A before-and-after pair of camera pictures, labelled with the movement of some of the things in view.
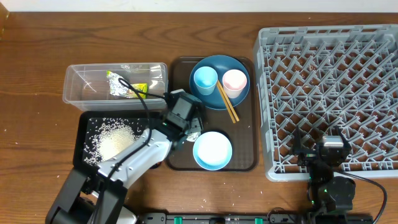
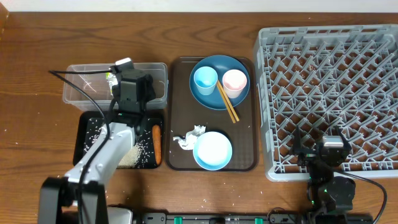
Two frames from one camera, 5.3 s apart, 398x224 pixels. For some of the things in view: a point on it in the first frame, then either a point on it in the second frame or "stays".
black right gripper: (308, 155) stays
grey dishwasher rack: (323, 78) stays
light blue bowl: (212, 150) stays
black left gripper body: (199, 127) -> (150, 95)
